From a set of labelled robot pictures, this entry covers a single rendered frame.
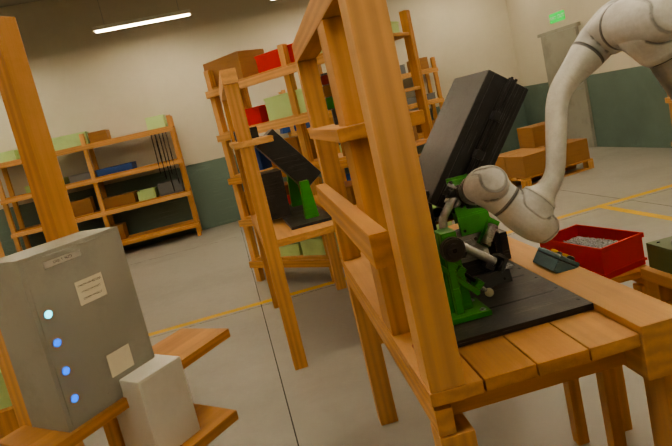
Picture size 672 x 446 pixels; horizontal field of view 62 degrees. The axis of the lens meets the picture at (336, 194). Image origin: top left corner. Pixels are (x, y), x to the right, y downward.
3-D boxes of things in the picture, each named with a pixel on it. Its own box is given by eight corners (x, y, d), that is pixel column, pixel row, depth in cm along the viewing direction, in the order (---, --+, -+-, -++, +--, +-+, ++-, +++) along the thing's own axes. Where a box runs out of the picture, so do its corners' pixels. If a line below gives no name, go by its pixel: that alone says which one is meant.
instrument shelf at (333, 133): (365, 126, 246) (363, 117, 246) (426, 123, 158) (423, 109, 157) (310, 138, 244) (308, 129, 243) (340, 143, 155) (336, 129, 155)
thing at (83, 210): (202, 235, 1005) (169, 112, 974) (11, 284, 948) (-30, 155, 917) (202, 230, 1058) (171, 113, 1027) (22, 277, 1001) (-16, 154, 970)
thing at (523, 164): (555, 167, 883) (547, 120, 873) (594, 167, 808) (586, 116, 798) (491, 186, 846) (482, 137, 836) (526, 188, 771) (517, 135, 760)
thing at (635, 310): (475, 247, 292) (470, 219, 290) (699, 367, 144) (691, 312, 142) (450, 254, 290) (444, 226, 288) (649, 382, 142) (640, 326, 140)
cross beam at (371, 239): (329, 201, 268) (325, 182, 267) (395, 265, 140) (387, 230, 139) (319, 203, 268) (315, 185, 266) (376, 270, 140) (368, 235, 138)
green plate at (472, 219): (485, 230, 205) (469, 175, 208) (493, 228, 197) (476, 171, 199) (456, 238, 204) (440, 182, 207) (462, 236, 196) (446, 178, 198)
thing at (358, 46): (358, 252, 283) (314, 60, 269) (466, 384, 136) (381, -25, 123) (340, 257, 282) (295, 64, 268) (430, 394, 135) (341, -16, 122)
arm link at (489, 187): (452, 191, 167) (488, 218, 166) (468, 182, 151) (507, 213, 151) (473, 163, 168) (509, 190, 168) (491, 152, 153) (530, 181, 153)
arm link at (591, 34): (561, 41, 165) (587, 34, 151) (600, -8, 164) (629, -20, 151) (593, 70, 167) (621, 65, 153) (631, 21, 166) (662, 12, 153)
